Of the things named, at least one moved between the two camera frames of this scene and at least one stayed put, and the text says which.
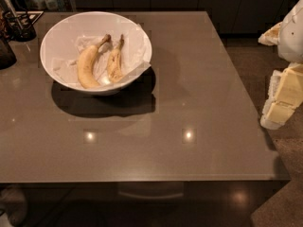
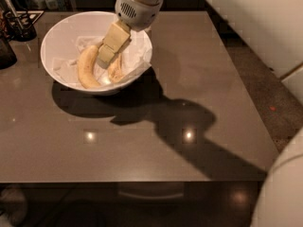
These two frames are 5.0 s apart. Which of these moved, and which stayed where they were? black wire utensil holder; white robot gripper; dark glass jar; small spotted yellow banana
Moved: white robot gripper
Stayed: dark glass jar; small spotted yellow banana; black wire utensil holder
